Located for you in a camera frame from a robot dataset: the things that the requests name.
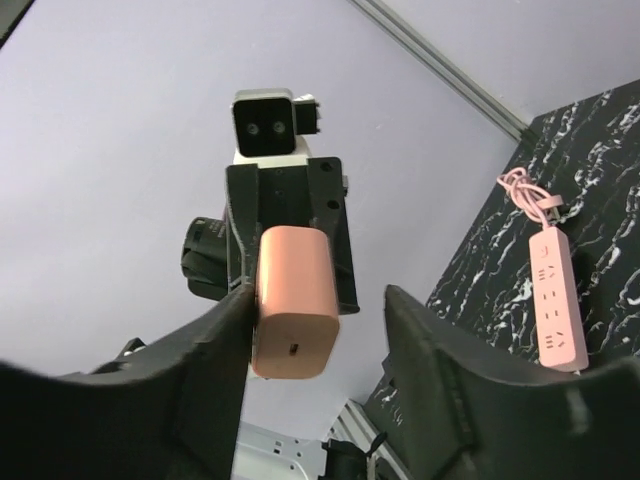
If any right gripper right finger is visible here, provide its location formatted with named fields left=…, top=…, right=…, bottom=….
left=385, top=285, right=639, bottom=480

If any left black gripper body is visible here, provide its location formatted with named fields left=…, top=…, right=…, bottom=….
left=179, top=156, right=361, bottom=317

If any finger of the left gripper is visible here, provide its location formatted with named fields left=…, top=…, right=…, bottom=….
left=226, top=164, right=262, bottom=290
left=307, top=157, right=345, bottom=235

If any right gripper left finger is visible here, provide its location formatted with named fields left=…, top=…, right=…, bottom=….
left=1, top=285, right=255, bottom=479

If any orange pink charger plug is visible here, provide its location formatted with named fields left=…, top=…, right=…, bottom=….
left=251, top=225, right=340, bottom=380

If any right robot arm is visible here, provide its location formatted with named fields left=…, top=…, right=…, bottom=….
left=1, top=286, right=639, bottom=479

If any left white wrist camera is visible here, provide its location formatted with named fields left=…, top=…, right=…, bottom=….
left=231, top=88, right=320, bottom=169

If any pink power strip cord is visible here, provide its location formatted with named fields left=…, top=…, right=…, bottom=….
left=495, top=167, right=566, bottom=231

